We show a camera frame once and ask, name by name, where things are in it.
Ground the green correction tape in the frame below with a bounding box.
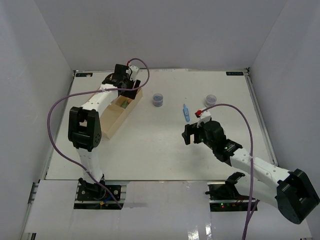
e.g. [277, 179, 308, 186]
[121, 100, 129, 109]

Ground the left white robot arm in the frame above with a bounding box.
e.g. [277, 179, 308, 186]
[68, 64, 141, 200]

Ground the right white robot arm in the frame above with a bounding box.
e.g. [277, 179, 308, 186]
[181, 120, 320, 224]

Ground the right paperclip jar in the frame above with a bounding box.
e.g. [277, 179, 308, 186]
[204, 94, 217, 107]

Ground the paperclip jar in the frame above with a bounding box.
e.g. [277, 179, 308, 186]
[152, 93, 164, 107]
[204, 94, 217, 107]

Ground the left paperclip jar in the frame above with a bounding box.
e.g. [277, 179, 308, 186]
[152, 93, 164, 107]

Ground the beige compartment box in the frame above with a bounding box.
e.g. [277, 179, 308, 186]
[86, 84, 144, 140]

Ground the left black corner label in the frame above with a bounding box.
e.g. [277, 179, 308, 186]
[75, 72, 93, 78]

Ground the black corner label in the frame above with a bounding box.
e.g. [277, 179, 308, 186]
[225, 71, 244, 76]
[75, 72, 93, 78]

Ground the right black corner label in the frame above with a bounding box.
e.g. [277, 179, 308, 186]
[225, 71, 244, 76]

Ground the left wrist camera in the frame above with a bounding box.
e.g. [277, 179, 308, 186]
[128, 65, 140, 81]

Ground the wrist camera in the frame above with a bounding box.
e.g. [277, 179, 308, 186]
[195, 108, 212, 128]
[128, 65, 140, 81]

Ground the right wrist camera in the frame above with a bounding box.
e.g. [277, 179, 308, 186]
[195, 108, 212, 128]

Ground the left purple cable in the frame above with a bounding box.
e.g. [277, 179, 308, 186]
[46, 57, 151, 210]

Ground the purple cable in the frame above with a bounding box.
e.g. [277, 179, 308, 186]
[46, 57, 151, 210]
[202, 103, 260, 240]

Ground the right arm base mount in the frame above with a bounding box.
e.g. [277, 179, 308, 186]
[204, 172, 249, 213]

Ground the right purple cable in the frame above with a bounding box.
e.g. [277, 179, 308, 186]
[202, 103, 260, 240]

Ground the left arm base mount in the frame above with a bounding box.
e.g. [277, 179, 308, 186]
[73, 177, 124, 210]

